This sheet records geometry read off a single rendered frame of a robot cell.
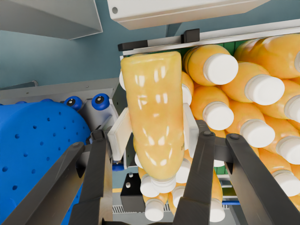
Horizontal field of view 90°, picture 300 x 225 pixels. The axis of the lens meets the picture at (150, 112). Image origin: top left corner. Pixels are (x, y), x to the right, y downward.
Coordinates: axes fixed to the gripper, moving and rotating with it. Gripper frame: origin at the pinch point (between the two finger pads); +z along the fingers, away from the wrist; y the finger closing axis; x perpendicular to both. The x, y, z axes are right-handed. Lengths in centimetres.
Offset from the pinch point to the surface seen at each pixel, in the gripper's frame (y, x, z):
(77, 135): -19.9, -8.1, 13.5
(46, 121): -19.9, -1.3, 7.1
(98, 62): -55, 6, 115
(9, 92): -50, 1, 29
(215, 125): 8.5, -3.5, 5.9
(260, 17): 71, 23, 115
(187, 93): 4.4, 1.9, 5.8
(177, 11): 3.6, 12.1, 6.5
